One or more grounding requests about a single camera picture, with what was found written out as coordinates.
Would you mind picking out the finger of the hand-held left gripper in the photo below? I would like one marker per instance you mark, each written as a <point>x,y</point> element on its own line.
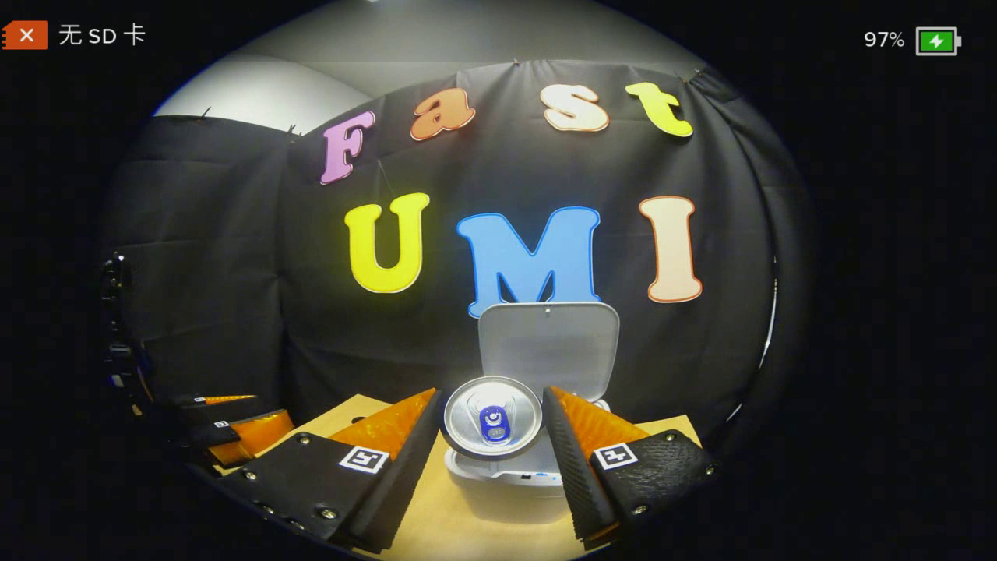
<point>249,436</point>
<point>222,407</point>

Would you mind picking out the black backdrop cloth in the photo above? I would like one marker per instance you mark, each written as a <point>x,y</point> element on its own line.
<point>234,273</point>

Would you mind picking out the wooden desktop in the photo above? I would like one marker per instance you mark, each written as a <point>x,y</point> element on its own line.
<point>436,522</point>

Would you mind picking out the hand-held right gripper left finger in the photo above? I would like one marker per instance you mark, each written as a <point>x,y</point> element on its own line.
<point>405,483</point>

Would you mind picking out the silver pop can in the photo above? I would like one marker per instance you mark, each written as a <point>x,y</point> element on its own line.
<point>491,421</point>

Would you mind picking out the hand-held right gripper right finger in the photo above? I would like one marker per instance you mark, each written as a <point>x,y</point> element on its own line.
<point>580,483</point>

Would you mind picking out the white desktop garbage bin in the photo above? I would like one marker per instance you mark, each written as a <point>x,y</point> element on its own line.
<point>545,343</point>

